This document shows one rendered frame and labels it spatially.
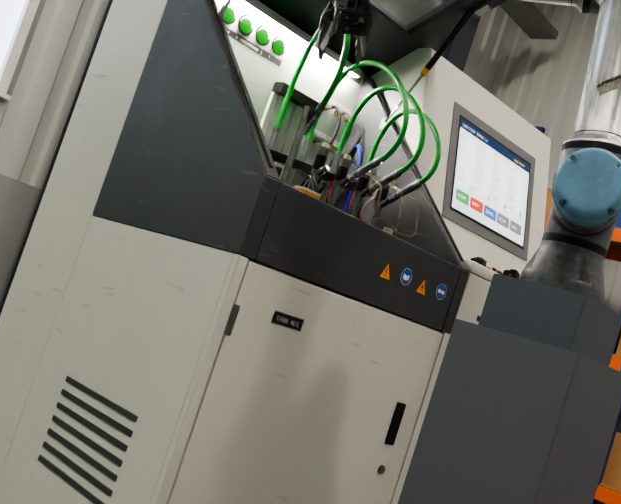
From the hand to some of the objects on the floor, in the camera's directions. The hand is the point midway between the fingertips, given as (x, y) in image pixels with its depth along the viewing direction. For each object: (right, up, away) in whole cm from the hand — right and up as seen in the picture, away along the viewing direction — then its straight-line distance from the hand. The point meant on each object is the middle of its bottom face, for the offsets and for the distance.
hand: (339, 55), depth 182 cm
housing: (-45, -126, +71) cm, 151 cm away
